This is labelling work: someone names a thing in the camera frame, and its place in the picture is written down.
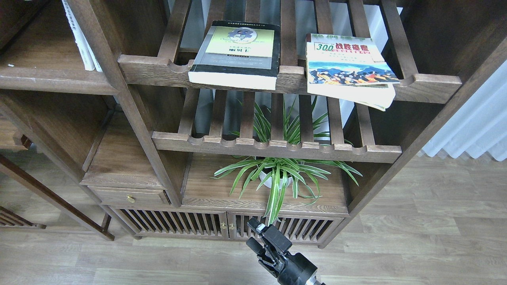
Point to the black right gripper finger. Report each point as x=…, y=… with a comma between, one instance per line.
x=268, y=257
x=270, y=234

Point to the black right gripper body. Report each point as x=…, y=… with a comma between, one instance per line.
x=297, y=270

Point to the colourful 300 paperback book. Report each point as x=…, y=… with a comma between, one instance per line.
x=349, y=68

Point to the white plant pot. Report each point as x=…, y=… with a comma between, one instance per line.
x=266, y=178

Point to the green spider plant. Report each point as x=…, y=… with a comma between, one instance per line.
x=250, y=167

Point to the black and yellow book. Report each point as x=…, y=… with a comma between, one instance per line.
x=239, y=55

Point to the dark wooden bookshelf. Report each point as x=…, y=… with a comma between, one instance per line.
x=141, y=128

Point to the white curtain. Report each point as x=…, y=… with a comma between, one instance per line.
x=479, y=126

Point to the white book right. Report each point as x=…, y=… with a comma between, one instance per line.
x=94, y=59

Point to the white book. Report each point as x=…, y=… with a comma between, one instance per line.
x=94, y=59
x=79, y=38

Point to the white book left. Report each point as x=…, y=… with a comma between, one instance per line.
x=79, y=38

